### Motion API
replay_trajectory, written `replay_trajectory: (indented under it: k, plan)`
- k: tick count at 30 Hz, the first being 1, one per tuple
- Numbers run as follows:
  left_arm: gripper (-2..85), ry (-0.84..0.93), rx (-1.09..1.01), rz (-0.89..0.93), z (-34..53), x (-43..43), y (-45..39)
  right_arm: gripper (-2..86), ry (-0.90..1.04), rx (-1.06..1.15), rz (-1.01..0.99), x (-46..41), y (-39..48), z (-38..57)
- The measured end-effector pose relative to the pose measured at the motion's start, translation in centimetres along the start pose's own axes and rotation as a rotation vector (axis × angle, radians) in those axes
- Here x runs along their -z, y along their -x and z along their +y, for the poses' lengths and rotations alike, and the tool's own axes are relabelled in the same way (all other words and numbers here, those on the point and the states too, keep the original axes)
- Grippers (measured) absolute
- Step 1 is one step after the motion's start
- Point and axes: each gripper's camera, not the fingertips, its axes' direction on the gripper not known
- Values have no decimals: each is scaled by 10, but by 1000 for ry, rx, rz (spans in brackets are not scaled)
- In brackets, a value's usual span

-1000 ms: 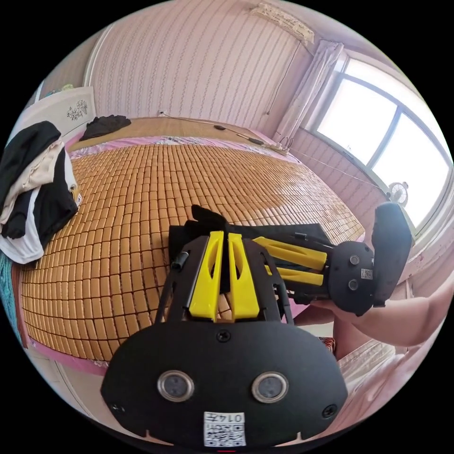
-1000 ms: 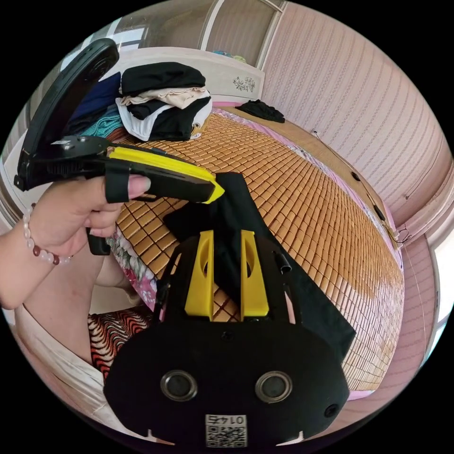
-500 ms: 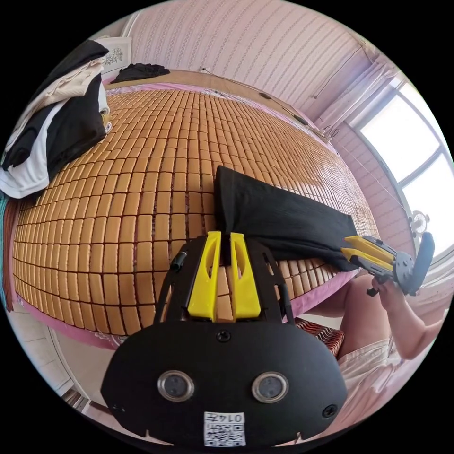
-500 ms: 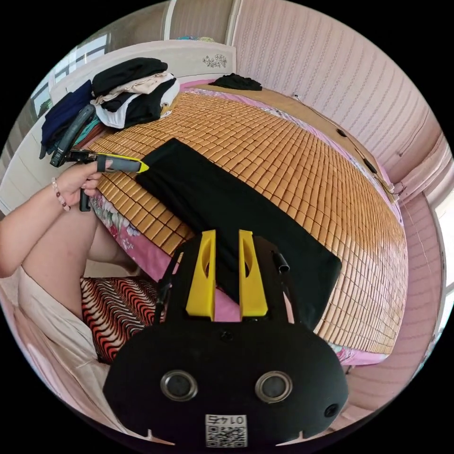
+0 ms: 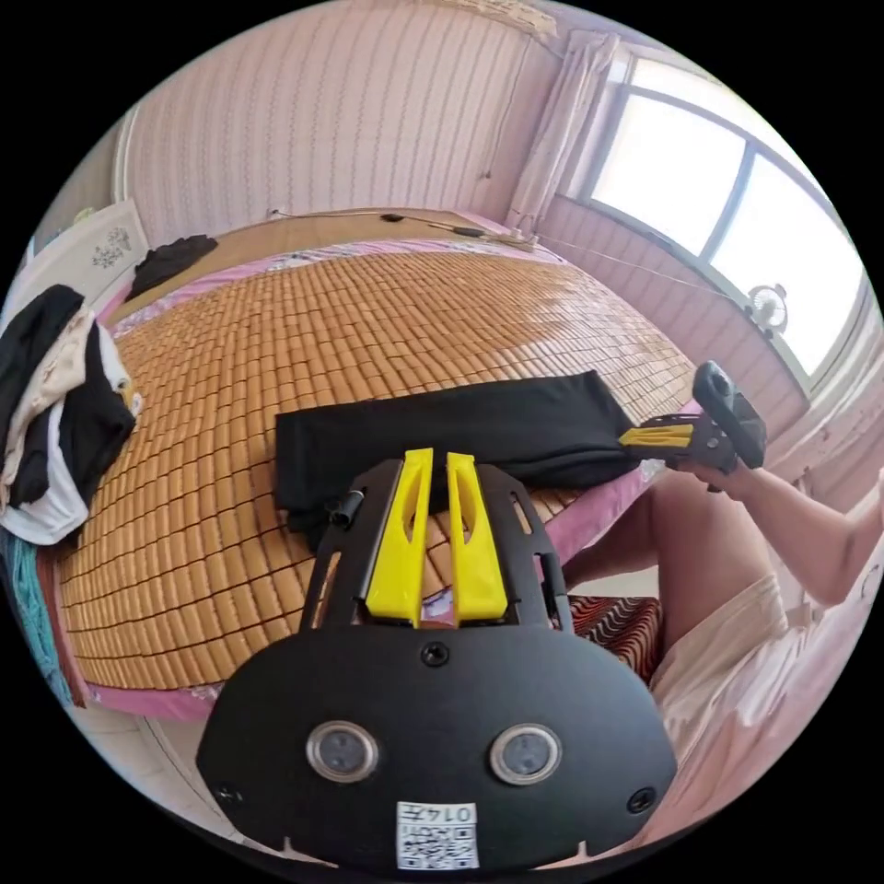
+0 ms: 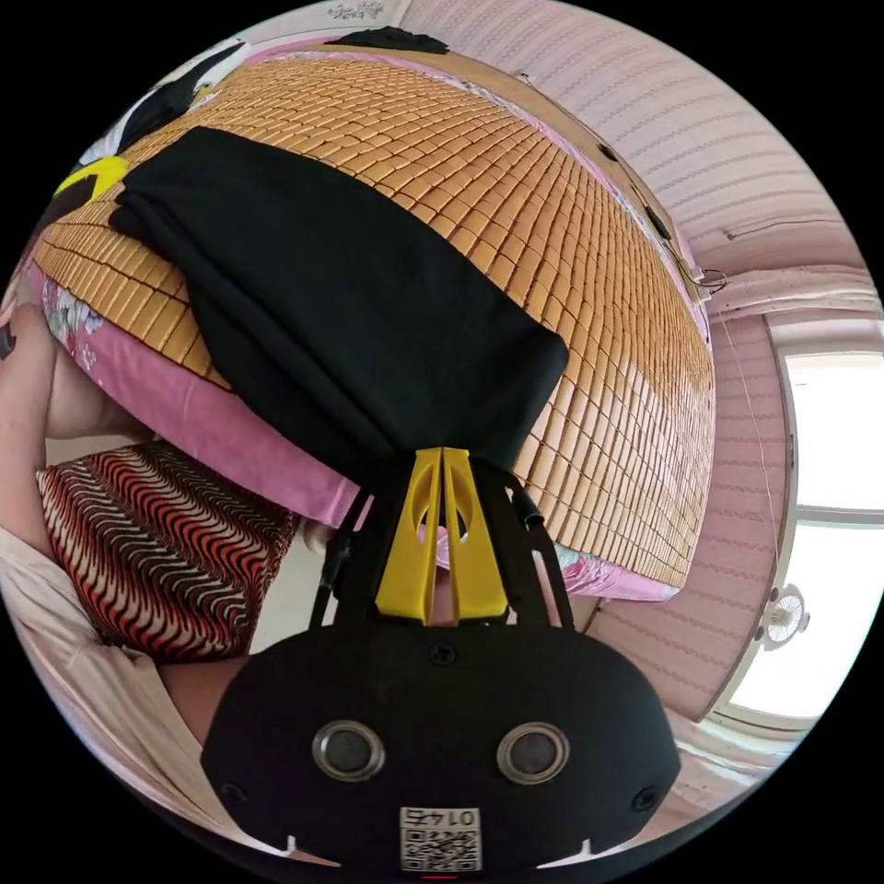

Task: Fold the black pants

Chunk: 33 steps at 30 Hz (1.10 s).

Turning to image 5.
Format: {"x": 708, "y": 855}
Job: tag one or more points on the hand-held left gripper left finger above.
{"x": 400, "y": 552}

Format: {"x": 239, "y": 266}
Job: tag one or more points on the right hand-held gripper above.
{"x": 742, "y": 431}

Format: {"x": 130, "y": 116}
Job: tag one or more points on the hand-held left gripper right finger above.
{"x": 476, "y": 573}

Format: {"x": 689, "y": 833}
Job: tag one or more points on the black pants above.
{"x": 469, "y": 428}

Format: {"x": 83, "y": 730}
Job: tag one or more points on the person's right forearm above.
{"x": 815, "y": 532}

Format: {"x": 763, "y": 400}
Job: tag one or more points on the person's right hand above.
{"x": 725, "y": 480}

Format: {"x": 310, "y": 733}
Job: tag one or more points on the red wavy striped mat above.
{"x": 615, "y": 632}

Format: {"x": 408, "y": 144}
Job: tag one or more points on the small white fan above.
{"x": 768, "y": 305}

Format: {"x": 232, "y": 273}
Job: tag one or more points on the person's body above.
{"x": 725, "y": 621}

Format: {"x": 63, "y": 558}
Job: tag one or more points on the bed with woven mat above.
{"x": 311, "y": 359}

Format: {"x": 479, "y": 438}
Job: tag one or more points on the window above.
{"x": 697, "y": 173}

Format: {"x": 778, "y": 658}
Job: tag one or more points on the pink curtain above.
{"x": 563, "y": 131}

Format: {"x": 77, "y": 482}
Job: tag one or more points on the black garment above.
{"x": 169, "y": 262}

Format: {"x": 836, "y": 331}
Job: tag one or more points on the teal cloth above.
{"x": 31, "y": 608}

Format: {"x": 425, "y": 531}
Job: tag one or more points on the pile of clothes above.
{"x": 48, "y": 414}

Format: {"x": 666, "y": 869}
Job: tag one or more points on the white cupboard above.
{"x": 90, "y": 255}

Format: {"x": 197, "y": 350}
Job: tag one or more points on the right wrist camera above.
{"x": 713, "y": 387}

